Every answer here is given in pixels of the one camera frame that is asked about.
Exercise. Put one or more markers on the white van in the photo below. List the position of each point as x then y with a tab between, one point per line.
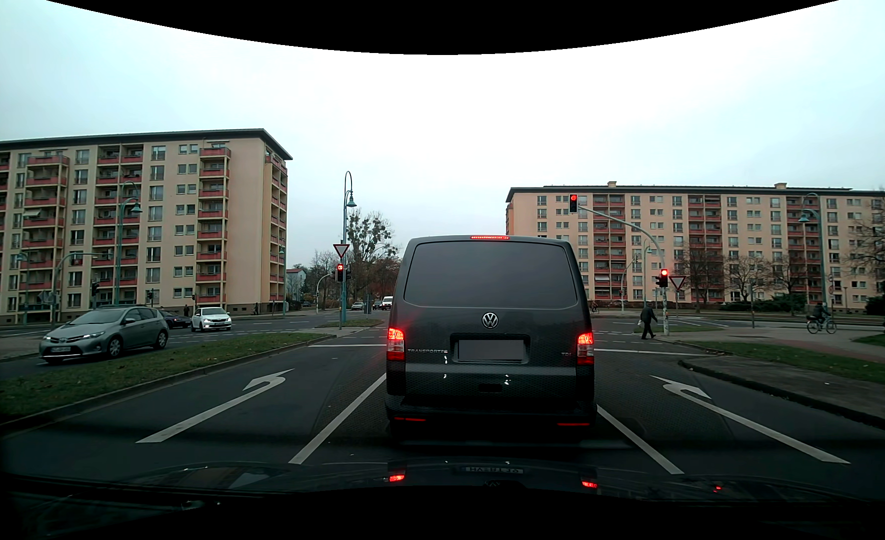
387	302

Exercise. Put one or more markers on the dark grey van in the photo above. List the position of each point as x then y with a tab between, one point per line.
490	337

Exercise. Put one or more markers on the traffic light with yield sign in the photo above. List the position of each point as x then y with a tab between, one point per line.
341	271

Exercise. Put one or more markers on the dark grey asphalt road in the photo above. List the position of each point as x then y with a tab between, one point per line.
322	390

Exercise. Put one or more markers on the car's own bonnet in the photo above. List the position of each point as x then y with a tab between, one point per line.
442	495

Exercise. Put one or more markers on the white car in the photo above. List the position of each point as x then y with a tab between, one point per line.
211	319

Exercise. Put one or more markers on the road markings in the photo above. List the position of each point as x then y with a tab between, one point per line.
217	409

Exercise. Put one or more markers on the long beige apartment building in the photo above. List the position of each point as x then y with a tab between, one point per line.
712	247

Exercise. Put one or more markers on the dark car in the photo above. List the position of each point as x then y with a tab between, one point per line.
175	320

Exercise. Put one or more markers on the row of bare trees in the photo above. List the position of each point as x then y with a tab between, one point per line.
750	276

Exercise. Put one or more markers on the tall beige apartment building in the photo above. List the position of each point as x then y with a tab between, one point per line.
127	225

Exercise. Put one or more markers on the grass median strip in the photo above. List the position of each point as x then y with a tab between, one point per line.
135	367

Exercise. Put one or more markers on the grey hatchback car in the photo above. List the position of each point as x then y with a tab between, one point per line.
105	331

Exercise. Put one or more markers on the grey pavement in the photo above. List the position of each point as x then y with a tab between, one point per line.
802	390

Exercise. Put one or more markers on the person on bicycle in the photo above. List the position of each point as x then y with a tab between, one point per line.
820	318

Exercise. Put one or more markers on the grass verge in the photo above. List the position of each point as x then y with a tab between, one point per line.
825	361

